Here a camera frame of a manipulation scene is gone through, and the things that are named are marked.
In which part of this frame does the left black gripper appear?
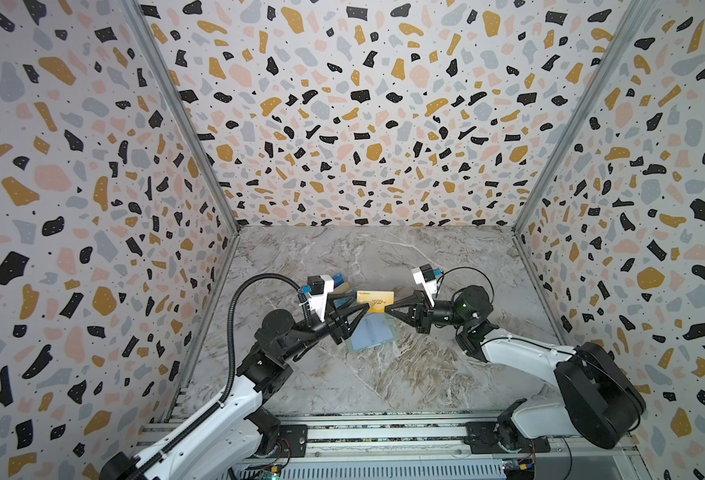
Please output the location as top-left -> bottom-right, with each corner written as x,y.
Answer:
282,292 -> 370,364

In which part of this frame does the green card holder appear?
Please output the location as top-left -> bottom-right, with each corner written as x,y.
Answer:
346,313 -> 397,352

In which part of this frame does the gold card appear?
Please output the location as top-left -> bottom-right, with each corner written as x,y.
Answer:
357,290 -> 395,314

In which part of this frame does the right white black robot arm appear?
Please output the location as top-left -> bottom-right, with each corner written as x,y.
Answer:
385,285 -> 646,452

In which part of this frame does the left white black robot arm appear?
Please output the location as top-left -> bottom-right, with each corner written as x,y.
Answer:
98,303 -> 370,479

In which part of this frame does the beige credit card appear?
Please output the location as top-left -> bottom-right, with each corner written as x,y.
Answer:
332,282 -> 356,300

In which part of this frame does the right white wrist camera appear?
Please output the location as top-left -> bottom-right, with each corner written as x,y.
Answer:
412,264 -> 443,307

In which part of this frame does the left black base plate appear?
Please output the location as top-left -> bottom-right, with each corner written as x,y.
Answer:
250,424 -> 308,460

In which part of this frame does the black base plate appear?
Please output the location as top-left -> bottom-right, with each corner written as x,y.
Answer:
250,424 -> 308,460
463,421 -> 551,455

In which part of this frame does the aluminium rail frame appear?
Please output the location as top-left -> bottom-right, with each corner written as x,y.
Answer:
135,409 -> 654,480

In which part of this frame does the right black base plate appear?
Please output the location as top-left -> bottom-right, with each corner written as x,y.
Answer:
463,421 -> 551,455

